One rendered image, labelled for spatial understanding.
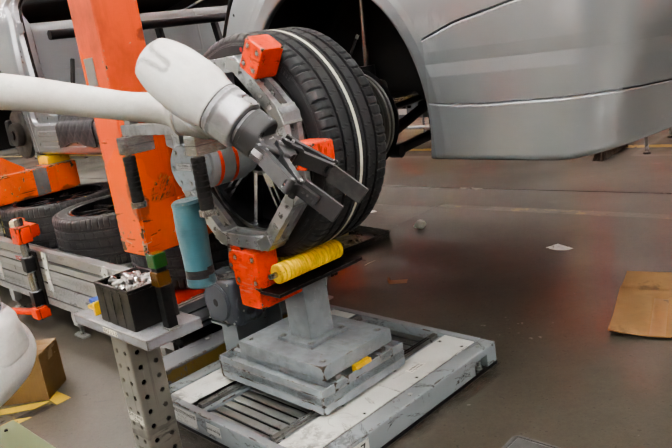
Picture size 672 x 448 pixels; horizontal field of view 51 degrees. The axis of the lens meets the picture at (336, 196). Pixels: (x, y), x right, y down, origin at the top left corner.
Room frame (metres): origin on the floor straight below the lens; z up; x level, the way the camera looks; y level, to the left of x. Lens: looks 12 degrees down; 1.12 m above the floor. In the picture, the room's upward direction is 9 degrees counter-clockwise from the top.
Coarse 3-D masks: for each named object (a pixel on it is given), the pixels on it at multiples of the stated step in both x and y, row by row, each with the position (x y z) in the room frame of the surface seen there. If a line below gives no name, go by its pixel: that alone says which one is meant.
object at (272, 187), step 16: (288, 96) 1.87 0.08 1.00; (304, 128) 1.85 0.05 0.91; (256, 176) 2.05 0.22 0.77; (224, 192) 2.17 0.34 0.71; (240, 192) 2.20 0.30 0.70; (256, 192) 2.06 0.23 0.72; (272, 192) 2.01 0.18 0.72; (240, 208) 2.14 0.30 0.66; (256, 208) 2.07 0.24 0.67; (272, 208) 2.18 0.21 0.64; (256, 224) 2.06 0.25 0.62
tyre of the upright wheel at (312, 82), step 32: (256, 32) 2.01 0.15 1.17; (288, 32) 2.03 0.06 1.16; (288, 64) 1.86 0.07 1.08; (320, 64) 1.91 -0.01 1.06; (352, 64) 1.97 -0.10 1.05; (320, 96) 1.82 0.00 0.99; (352, 96) 1.90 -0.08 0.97; (320, 128) 1.80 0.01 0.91; (352, 128) 1.85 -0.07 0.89; (352, 160) 1.84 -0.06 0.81; (384, 160) 1.94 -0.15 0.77; (320, 224) 1.84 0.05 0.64; (352, 224) 1.98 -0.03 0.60; (288, 256) 1.98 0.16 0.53
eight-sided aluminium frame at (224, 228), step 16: (224, 64) 1.92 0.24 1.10; (240, 80) 1.87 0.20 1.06; (256, 80) 1.84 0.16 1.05; (272, 80) 1.86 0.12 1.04; (256, 96) 1.83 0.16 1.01; (272, 96) 1.81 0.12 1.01; (272, 112) 1.79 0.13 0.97; (288, 112) 1.78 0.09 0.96; (288, 128) 1.78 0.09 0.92; (176, 144) 2.15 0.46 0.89; (304, 176) 1.80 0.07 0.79; (192, 192) 2.12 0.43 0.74; (288, 208) 1.80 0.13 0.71; (304, 208) 1.84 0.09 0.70; (208, 224) 2.08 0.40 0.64; (224, 224) 2.09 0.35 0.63; (272, 224) 1.85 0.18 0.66; (288, 224) 1.87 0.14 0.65; (224, 240) 2.03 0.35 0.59; (240, 240) 1.97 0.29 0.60; (256, 240) 1.92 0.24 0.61; (272, 240) 1.86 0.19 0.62
